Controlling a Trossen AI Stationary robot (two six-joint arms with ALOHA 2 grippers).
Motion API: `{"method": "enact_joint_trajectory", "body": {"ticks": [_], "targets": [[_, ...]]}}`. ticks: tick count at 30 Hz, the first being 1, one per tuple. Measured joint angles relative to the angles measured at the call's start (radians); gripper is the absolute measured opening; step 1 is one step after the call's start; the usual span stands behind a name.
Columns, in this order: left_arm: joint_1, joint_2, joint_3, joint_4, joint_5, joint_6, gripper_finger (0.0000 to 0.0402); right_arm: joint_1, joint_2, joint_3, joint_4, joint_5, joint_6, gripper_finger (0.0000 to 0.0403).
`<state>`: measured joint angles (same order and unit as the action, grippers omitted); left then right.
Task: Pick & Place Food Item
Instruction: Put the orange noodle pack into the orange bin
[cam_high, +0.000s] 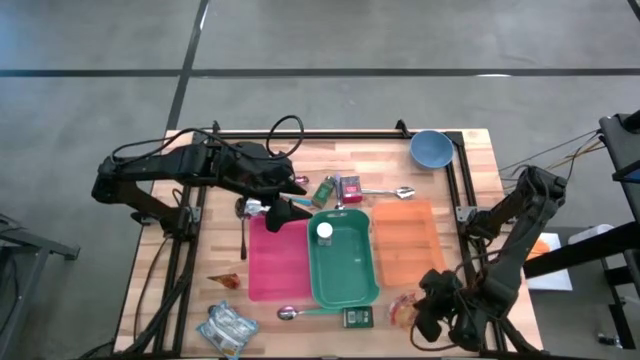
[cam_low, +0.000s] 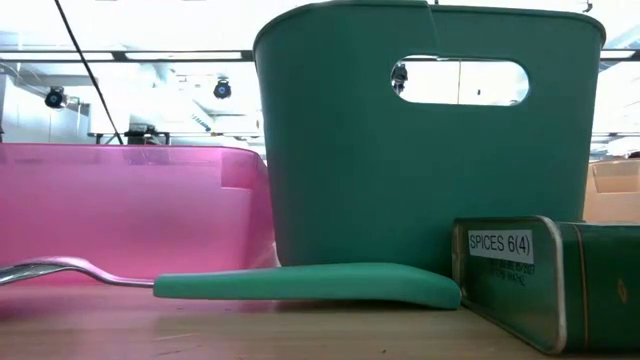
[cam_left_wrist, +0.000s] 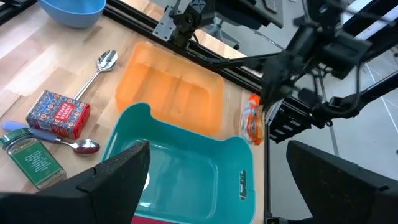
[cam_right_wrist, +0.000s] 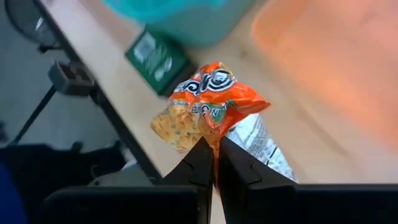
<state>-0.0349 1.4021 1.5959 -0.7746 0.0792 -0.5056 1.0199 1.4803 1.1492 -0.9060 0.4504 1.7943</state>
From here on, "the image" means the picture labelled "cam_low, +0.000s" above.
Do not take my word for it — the teal-handled metal spoon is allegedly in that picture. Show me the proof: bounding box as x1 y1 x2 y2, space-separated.
0 255 463 310

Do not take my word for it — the black table clamp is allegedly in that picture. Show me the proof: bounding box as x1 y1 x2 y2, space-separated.
123 123 170 147

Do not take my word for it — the green spice tin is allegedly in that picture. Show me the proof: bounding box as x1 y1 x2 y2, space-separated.
451 214 640 356

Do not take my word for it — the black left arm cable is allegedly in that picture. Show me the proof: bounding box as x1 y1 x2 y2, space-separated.
52 0 125 146

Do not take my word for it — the black ceiling spotlight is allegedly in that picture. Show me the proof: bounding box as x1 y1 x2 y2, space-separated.
43 86 68 110
391 63 410 96
212 78 233 101

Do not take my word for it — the black ceiling light rail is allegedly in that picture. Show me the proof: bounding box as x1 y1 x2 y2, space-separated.
0 48 640 63

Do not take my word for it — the pink translucent plastic bin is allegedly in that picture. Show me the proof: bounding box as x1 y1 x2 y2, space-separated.
0 142 280 287

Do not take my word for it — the orange translucent plastic bin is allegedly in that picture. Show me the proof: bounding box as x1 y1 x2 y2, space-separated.
582 158 640 224

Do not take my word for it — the teal plastic bin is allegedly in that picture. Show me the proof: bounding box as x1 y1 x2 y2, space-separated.
252 0 608 277

